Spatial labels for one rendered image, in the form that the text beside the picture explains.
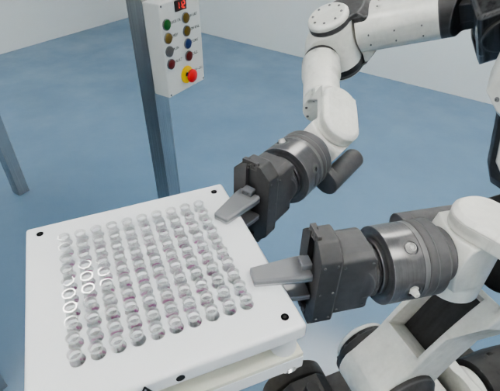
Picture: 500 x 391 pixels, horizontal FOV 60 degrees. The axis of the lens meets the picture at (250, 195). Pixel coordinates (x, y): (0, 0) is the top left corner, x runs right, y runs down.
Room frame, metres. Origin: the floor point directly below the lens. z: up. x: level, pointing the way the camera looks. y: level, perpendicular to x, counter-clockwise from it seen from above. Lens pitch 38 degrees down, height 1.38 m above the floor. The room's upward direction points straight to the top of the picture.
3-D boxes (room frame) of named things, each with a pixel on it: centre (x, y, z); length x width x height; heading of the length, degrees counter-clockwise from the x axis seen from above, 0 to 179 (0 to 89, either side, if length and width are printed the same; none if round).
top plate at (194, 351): (0.31, 0.11, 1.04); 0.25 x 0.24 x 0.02; 22
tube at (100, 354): (0.21, 0.13, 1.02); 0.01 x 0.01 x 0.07
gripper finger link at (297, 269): (0.30, -0.03, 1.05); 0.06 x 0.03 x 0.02; 104
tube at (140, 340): (0.23, 0.10, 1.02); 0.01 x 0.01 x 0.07
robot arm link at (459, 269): (0.37, -0.23, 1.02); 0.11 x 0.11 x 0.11; 14
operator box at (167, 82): (1.26, 0.22, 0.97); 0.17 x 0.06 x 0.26; 148
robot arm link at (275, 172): (0.49, -0.03, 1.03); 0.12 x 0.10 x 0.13; 144
